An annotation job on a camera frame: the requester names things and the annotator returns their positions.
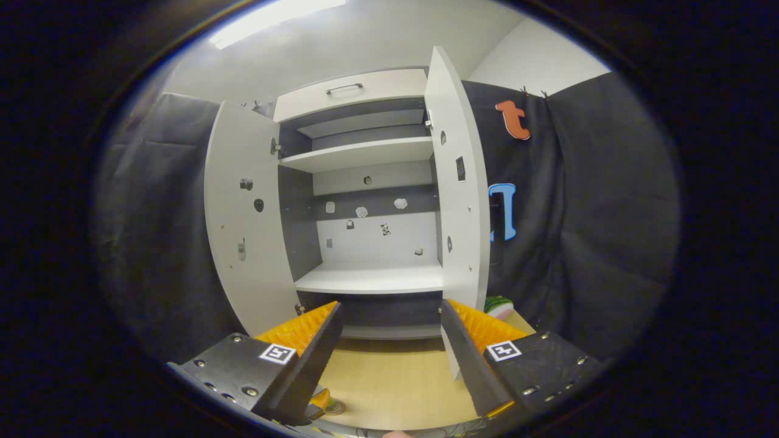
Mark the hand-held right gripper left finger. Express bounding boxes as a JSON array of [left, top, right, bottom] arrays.
[[166, 302, 343, 426]]

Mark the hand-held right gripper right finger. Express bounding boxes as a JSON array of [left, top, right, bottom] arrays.
[[439, 298, 603, 426]]

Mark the white cabinet door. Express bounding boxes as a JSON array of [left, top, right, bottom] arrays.
[[204, 100, 303, 336], [424, 46, 491, 381]]

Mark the white cabinet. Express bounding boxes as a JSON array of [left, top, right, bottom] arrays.
[[272, 67, 445, 341]]

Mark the watermelon slice toy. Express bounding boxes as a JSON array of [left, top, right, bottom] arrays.
[[484, 296, 515, 321]]

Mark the black backdrop cloth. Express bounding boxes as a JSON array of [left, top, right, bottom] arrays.
[[94, 72, 681, 366]]

